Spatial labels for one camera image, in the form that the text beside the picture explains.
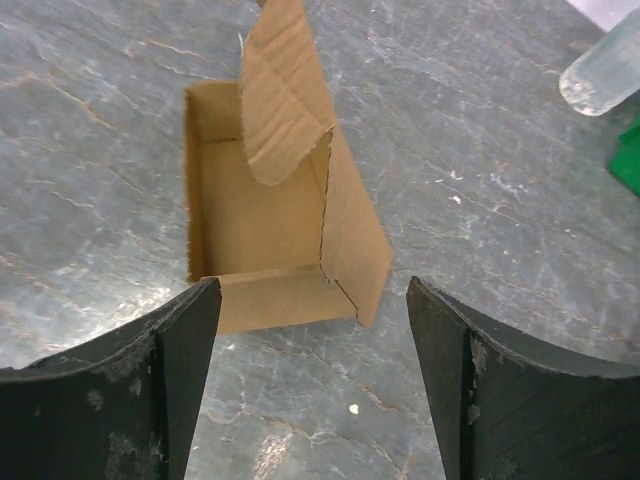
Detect brown cardboard paper box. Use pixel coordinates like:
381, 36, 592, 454
184, 1, 392, 334

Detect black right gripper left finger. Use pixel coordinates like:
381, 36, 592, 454
1, 277, 222, 479

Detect clear plastic water bottle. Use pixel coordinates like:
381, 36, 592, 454
558, 7, 639, 117

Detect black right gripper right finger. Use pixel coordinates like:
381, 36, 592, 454
406, 278, 639, 479

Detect green plastic tray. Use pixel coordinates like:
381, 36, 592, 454
608, 118, 640, 196

